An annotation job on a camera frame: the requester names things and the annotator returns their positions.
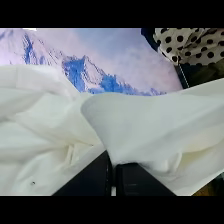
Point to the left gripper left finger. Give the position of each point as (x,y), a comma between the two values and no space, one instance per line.
(90,180)

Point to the white black-dotted garment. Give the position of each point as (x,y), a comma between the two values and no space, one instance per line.
(196,43)

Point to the white shirt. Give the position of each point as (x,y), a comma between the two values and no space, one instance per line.
(150,126)

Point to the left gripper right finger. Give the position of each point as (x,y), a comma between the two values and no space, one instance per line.
(140,181)

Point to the black garment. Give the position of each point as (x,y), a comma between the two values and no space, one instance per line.
(193,75)

